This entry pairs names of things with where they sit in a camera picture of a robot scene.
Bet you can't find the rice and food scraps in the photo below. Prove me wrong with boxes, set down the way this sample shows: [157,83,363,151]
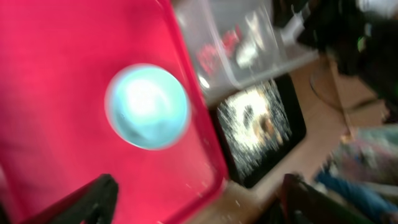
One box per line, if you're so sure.
[216,80,292,179]

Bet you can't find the red plastic serving tray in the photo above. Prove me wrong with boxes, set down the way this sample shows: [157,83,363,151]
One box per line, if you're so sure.
[1,0,228,223]

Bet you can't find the white napkin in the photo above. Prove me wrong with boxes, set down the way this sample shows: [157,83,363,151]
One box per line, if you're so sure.
[236,40,259,69]

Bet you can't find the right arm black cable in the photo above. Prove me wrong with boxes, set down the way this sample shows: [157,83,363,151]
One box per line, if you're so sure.
[309,55,386,110]

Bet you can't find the red snack wrapper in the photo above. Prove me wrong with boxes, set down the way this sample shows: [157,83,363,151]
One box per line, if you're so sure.
[196,25,243,76]

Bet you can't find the clear plastic bin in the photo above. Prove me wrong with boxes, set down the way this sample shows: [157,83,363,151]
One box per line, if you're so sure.
[172,0,318,106]

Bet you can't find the black plastic tray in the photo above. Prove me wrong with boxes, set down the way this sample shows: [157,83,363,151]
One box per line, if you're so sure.
[210,75,307,189]

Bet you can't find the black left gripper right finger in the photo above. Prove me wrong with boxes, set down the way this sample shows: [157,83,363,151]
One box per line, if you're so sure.
[279,174,371,224]

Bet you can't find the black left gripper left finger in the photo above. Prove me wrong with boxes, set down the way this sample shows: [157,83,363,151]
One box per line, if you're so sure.
[24,174,119,224]

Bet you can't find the light blue food bowl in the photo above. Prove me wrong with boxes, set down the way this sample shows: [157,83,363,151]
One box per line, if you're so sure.
[104,63,192,151]

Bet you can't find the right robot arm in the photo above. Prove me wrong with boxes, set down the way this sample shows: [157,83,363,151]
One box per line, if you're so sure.
[272,0,397,123]

